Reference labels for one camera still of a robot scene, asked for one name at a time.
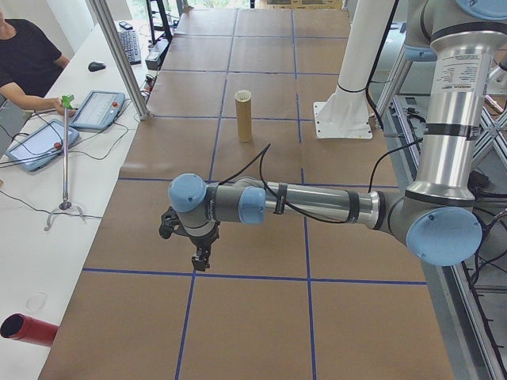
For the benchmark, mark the black metal rack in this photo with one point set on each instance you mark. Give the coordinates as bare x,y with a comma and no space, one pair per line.
158,20

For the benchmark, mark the red tube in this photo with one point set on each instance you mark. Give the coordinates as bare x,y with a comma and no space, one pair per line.
33,330

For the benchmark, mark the brown cardboard tube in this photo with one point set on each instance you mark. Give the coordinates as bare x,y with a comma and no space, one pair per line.
244,120

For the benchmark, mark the white badminton shuttlecock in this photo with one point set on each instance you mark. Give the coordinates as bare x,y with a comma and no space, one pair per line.
242,96

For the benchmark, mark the white column with square plate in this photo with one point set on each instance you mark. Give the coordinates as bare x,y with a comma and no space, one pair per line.
356,59

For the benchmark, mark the black computer keyboard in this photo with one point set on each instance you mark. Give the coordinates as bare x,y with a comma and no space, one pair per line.
130,47

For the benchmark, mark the blue-grey teach pendant tablet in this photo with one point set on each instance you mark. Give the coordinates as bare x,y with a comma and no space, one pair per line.
95,109
35,146

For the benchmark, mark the grey electronics box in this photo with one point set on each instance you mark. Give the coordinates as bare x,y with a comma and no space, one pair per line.
155,55

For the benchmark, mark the black handheld phone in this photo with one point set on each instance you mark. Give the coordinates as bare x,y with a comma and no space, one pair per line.
126,25

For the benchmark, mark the white desk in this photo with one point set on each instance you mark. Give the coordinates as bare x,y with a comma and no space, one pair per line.
39,257

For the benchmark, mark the aluminium profile post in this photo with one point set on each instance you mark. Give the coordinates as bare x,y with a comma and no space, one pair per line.
123,59

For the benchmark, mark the black computer mouse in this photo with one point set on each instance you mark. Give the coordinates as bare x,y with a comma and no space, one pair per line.
96,66

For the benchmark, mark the person's right hand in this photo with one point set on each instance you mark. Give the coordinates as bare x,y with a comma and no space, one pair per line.
59,107

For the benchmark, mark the person's right forearm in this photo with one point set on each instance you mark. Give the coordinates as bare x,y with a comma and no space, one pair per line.
24,101

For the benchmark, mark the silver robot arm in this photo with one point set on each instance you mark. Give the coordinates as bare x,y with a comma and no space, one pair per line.
317,202

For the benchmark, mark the clear plastic cap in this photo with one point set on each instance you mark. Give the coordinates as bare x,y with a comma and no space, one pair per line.
36,301

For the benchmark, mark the person in black T-shirt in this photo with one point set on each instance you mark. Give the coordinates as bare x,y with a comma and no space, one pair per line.
24,53

